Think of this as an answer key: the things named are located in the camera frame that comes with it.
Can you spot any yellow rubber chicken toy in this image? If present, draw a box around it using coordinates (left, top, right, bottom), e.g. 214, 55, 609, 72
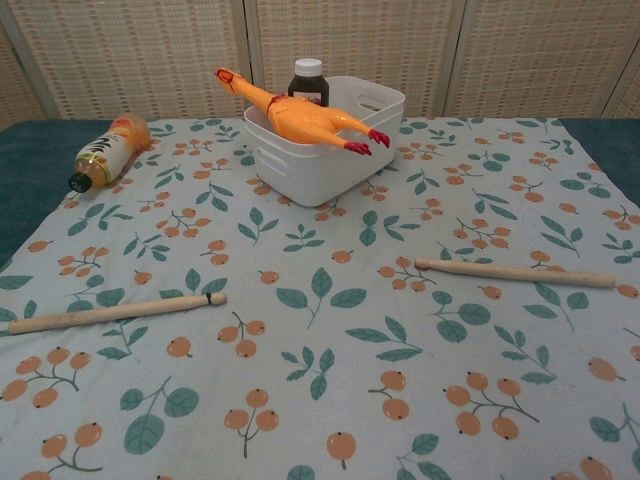
214, 67, 392, 156

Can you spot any floral print tablecloth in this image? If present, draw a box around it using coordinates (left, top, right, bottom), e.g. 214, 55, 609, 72
0, 117, 640, 480

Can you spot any white plastic storage basket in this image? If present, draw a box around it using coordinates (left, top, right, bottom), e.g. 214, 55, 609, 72
243, 75, 405, 208

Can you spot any orange juice bottle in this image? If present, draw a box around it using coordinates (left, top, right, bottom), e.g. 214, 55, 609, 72
68, 115, 152, 193

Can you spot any brown bottle with white cap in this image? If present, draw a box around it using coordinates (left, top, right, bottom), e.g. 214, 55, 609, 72
287, 57, 331, 107

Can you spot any wooden stick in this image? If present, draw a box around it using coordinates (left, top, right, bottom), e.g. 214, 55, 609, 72
414, 256, 617, 290
8, 293, 228, 336

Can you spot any woven folding screen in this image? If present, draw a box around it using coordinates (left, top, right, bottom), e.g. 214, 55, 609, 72
0, 0, 640, 134

